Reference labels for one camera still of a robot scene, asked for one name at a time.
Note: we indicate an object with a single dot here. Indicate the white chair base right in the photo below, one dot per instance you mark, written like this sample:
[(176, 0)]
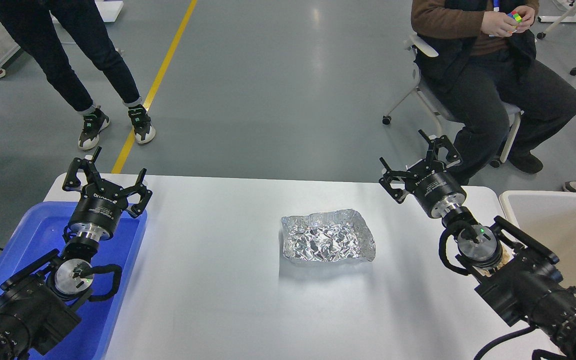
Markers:
[(575, 30)]

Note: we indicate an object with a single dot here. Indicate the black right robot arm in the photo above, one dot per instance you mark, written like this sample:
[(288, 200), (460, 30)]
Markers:
[(516, 274)]

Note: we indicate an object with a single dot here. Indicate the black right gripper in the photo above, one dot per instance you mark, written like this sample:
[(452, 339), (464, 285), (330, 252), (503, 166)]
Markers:
[(436, 191)]

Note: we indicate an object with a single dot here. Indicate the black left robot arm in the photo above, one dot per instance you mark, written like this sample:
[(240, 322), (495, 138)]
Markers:
[(39, 303)]

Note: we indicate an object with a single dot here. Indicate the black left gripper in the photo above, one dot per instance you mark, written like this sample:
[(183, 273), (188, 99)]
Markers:
[(96, 211)]

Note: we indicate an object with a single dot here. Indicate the blue plastic bin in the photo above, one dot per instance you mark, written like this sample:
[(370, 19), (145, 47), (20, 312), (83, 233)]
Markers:
[(40, 231)]

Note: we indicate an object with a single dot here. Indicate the aluminium foil tray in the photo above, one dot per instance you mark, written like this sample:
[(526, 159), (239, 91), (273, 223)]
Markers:
[(322, 238)]

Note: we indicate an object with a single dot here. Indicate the crumpled brown paper ball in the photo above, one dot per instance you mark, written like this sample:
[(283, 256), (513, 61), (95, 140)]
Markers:
[(505, 258)]

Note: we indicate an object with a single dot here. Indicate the white flat board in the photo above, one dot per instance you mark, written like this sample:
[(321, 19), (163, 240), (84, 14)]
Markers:
[(109, 10)]

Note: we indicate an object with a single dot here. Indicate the seated person brown sweater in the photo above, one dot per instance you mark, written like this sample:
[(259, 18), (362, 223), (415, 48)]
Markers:
[(486, 59)]

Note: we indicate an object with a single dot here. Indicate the white plastic bin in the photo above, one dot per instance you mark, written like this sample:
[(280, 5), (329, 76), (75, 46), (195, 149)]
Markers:
[(549, 217)]

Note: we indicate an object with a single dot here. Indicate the colourful puzzle cube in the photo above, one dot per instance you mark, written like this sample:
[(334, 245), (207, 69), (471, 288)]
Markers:
[(515, 16)]

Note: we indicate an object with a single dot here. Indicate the white office chair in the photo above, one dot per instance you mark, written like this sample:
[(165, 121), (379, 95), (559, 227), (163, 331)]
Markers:
[(415, 45)]

